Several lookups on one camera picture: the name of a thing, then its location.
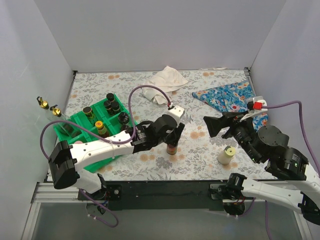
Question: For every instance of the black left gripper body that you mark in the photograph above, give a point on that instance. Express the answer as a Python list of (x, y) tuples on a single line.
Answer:
[(175, 133)]

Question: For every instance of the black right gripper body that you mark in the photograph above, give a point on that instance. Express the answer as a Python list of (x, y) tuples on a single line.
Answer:
[(229, 125)]

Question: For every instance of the red chili sauce bottle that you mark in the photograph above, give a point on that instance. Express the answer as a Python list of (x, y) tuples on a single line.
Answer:
[(172, 148), (101, 129)]

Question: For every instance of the yellow-lid white sauce bottle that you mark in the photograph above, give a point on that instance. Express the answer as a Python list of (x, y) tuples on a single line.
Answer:
[(226, 155)]

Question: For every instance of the black-cap white powder bottle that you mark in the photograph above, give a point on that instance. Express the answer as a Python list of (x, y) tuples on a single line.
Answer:
[(124, 127)]

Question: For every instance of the small black-cap spice jar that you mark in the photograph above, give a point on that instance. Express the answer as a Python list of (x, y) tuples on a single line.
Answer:
[(123, 118)]

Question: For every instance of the dark round-cap bottle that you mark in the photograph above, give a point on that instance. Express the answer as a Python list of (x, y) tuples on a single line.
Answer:
[(110, 97)]

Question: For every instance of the square jar dark sauce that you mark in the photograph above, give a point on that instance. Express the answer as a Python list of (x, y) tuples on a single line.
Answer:
[(70, 130)]

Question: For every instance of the clear gold-spout oil bottle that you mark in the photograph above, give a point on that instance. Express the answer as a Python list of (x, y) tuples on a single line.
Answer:
[(57, 114)]

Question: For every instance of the black-lid seasoning shaker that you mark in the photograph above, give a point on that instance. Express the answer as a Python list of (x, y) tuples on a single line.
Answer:
[(108, 107)]

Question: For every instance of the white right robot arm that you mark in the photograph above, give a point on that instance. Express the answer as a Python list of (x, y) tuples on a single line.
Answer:
[(296, 184)]

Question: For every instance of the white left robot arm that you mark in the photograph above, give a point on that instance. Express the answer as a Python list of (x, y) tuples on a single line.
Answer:
[(67, 162)]

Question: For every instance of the blue floral cloth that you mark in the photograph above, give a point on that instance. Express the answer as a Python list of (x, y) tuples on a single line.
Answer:
[(227, 98)]

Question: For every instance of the white crumpled cloth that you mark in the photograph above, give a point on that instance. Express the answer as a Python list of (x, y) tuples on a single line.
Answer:
[(168, 80)]

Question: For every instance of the green plastic organizer tray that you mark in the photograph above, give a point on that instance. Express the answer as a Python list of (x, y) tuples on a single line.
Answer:
[(105, 118)]

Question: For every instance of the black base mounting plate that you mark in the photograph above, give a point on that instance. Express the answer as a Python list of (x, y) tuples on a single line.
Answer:
[(166, 194)]

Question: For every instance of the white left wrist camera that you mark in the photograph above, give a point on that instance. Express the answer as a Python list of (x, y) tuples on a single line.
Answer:
[(176, 112)]

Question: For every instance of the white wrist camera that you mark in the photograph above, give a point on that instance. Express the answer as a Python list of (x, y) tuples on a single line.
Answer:
[(176, 112), (255, 107)]

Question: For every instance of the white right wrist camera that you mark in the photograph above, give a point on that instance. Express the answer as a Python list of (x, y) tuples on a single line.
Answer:
[(255, 107)]

